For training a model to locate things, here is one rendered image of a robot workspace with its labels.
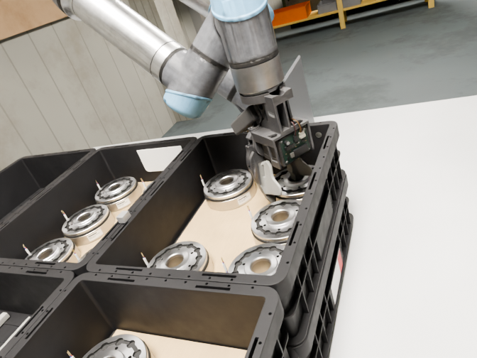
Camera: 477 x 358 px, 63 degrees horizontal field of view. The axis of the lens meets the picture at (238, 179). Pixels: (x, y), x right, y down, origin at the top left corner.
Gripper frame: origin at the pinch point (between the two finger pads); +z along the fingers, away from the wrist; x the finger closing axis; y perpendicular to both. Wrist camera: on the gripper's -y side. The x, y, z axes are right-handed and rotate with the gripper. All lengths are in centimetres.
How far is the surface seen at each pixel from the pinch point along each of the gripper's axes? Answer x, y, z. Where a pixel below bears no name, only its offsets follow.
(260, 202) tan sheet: -3.3, -4.0, 2.5
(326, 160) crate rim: 3.5, 9.4, -7.2
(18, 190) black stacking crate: -45, -65, -1
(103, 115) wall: 9, -259, 36
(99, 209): -29.0, -28.5, -0.7
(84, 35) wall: 24, -271, -20
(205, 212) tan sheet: -12.2, -10.6, 2.5
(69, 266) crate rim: -36.4, -1.2, -7.5
